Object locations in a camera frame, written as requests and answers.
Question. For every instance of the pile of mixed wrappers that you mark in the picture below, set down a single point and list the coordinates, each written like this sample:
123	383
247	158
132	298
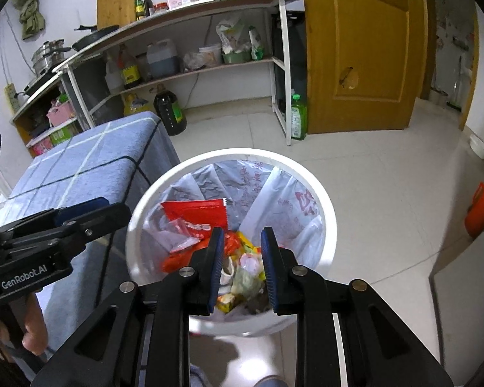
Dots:
246	282

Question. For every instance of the yellow oil jug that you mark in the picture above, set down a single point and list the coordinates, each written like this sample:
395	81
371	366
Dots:
139	105

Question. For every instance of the green cardboard box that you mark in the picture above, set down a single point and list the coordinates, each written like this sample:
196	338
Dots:
64	137

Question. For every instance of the sauce bottle yellow label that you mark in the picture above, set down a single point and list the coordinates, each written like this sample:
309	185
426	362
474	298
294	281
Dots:
130	72

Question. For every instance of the white bowl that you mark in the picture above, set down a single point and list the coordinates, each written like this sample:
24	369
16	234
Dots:
480	147

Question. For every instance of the white metal shelf rack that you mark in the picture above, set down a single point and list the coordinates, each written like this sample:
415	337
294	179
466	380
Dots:
185	7

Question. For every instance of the white power strip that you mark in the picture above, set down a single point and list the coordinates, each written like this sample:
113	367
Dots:
13	96

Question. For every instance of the blue checked tablecloth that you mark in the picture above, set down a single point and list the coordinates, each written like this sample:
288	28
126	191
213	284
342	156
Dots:
84	161

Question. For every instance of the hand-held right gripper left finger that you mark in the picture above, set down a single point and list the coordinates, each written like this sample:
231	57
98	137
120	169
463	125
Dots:
217	270

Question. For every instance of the dark oil jug green label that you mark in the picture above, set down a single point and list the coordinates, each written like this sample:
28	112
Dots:
167	113

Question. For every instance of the white plastic bottle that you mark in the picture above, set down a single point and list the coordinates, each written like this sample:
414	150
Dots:
113	78

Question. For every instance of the yellow wooden door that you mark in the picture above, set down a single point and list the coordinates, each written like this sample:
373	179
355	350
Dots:
367	48

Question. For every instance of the pink plastic basket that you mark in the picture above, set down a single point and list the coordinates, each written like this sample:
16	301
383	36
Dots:
60	115

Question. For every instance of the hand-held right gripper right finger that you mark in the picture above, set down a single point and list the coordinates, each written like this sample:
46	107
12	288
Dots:
268	274

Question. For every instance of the steel pot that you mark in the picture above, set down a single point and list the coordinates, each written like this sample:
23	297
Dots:
48	58

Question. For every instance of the green plastic bottle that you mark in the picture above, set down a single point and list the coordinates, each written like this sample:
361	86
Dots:
298	121

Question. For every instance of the black induction cooker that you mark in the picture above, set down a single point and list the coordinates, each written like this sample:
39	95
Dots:
40	84

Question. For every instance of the wooden cutting board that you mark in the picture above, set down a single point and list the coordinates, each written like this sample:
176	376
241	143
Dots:
117	4

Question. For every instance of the white round bin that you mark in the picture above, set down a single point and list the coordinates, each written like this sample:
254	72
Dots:
234	154

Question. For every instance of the green hanging cloth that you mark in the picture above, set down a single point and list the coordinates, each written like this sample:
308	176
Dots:
30	16

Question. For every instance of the grey cabinet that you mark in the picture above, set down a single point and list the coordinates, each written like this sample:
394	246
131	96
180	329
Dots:
459	298

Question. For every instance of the white green plastic bag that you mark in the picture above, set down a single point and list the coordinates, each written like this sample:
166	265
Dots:
232	34

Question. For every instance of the person's left hand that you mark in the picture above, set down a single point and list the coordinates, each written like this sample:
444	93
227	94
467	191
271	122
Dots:
36	326

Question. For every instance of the black frying pan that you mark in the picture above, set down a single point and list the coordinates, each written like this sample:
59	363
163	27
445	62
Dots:
96	38

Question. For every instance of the dark glass sauce bottle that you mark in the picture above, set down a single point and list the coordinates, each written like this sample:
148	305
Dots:
139	8

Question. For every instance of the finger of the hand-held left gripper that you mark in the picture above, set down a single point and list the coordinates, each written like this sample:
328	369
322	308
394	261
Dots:
80	209
101	223

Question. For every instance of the red snack wrapper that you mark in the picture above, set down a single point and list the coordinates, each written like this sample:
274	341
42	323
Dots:
193	213

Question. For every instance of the white jerrycan dark liquid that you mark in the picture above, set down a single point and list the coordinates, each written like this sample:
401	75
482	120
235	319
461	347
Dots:
161	60

